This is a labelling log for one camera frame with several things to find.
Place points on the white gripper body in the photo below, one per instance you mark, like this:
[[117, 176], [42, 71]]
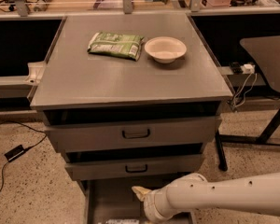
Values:
[[151, 202]]

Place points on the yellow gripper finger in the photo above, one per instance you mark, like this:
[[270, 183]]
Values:
[[141, 192]]

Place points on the clear plastic water bottle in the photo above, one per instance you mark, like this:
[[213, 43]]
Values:
[[122, 221]]

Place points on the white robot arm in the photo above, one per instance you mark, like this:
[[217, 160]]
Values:
[[254, 194]]

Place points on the bottom grey drawer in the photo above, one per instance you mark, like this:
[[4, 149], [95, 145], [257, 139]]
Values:
[[113, 199]]

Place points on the grey drawer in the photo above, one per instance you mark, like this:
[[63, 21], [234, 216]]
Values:
[[113, 199], [93, 170], [107, 136]]

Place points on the middle grey drawer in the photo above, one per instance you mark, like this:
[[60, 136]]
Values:
[[93, 170]]

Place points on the top grey drawer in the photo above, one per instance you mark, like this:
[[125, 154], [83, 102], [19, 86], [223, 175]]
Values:
[[107, 136]]

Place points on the grey drawer cabinet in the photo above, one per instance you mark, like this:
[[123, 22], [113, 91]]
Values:
[[81, 88]]

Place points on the black power adapter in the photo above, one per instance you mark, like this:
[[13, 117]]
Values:
[[14, 153]]

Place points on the white bowl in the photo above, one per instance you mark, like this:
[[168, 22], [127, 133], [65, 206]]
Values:
[[164, 49]]

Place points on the green snack bag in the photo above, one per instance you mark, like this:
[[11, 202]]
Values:
[[116, 45]]

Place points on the black middle drawer handle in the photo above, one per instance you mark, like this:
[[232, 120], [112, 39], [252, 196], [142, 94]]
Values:
[[136, 169]]

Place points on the black drawer handle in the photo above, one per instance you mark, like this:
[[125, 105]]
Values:
[[136, 169], [135, 134]]

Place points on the black top drawer handle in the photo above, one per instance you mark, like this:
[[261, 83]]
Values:
[[135, 134]]

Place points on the white plastic bracket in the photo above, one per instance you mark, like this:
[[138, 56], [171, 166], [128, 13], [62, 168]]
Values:
[[35, 72]]

